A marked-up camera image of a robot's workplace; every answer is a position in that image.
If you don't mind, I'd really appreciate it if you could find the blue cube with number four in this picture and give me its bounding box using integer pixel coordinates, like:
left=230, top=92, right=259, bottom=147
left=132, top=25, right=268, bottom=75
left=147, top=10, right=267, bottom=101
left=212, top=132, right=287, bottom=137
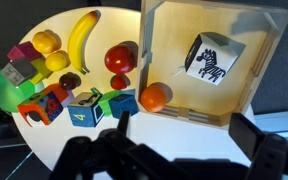
left=67, top=91, right=106, bottom=128

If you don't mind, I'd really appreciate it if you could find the yellow-green wooden block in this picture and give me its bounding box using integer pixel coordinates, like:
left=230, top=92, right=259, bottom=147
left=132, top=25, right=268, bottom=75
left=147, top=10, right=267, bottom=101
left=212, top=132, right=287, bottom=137
left=28, top=56, right=53, bottom=86

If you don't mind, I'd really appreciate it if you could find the dark purple plastic plum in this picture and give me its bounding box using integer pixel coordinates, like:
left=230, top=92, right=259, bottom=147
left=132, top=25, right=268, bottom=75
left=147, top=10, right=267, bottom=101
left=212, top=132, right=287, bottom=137
left=58, top=72, right=82, bottom=91

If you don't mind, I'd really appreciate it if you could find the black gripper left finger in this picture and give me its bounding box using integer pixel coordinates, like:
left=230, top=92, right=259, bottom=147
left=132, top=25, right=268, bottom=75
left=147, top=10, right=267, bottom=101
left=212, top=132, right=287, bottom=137
left=48, top=110, right=192, bottom=180

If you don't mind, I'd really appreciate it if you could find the orange patterned soft cube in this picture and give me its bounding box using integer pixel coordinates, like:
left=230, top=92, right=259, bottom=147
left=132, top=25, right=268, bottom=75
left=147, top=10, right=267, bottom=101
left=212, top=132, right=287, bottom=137
left=16, top=83, right=70, bottom=128

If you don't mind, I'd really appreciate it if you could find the green wooden block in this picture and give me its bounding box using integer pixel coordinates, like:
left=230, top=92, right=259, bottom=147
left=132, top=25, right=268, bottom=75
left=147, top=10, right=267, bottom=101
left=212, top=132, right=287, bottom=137
left=90, top=87, right=123, bottom=117

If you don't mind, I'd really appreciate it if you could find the orange-yellow plastic lemon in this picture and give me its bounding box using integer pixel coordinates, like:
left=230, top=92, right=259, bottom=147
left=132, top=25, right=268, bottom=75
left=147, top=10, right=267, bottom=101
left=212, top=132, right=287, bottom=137
left=32, top=30, right=60, bottom=54

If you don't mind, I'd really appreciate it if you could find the wooden tray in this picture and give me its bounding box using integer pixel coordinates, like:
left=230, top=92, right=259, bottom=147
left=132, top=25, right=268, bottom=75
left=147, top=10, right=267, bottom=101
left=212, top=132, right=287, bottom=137
left=134, top=0, right=288, bottom=129

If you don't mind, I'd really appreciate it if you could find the magenta wooden block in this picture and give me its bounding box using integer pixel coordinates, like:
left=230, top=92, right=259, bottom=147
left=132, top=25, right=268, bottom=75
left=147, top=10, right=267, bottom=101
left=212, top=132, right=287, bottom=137
left=6, top=40, right=42, bottom=63

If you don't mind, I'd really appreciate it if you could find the white cube with zebra print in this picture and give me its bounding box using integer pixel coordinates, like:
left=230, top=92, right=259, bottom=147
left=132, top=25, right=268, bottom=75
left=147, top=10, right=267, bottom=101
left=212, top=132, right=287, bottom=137
left=184, top=32, right=247, bottom=86

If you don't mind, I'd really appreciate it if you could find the green plastic bowl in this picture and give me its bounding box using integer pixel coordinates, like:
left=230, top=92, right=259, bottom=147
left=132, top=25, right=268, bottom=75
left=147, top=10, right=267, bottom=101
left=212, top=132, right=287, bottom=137
left=0, top=69, right=45, bottom=114

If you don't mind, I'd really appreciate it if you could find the yellow plastic banana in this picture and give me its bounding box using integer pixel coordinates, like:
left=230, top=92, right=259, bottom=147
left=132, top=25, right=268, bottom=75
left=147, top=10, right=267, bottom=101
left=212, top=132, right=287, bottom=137
left=67, top=9, right=100, bottom=75

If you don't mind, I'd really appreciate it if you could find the small red plastic strawberry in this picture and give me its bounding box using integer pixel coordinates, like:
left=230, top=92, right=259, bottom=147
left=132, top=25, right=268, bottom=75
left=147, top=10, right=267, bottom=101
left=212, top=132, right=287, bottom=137
left=109, top=73, right=130, bottom=91

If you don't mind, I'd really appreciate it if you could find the gray soft cube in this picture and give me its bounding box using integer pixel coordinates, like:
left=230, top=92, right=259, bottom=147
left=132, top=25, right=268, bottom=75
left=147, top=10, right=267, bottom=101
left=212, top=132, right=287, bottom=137
left=0, top=57, right=38, bottom=87

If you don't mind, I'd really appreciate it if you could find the yellow plastic lemon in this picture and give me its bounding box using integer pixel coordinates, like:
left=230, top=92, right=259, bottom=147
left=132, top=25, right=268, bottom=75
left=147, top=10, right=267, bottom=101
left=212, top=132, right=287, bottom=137
left=44, top=50, right=68, bottom=72

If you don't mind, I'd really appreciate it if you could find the red plastic apple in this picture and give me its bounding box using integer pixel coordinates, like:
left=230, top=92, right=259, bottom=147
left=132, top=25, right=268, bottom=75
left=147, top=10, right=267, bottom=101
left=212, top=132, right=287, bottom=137
left=103, top=43, right=138, bottom=75

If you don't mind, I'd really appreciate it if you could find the teal blue wooden block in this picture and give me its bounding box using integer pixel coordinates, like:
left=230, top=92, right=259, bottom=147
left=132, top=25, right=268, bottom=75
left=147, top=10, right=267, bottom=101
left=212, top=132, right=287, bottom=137
left=108, top=93, right=140, bottom=119

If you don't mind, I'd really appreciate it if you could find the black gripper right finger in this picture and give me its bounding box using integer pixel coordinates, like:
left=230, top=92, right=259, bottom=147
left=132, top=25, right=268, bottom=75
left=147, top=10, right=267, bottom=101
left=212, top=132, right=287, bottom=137
left=228, top=112, right=288, bottom=180

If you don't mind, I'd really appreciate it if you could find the orange plastic fruit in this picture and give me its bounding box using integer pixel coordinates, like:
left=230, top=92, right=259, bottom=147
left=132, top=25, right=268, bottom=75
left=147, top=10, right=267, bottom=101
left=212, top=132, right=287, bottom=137
left=139, top=84, right=168, bottom=113

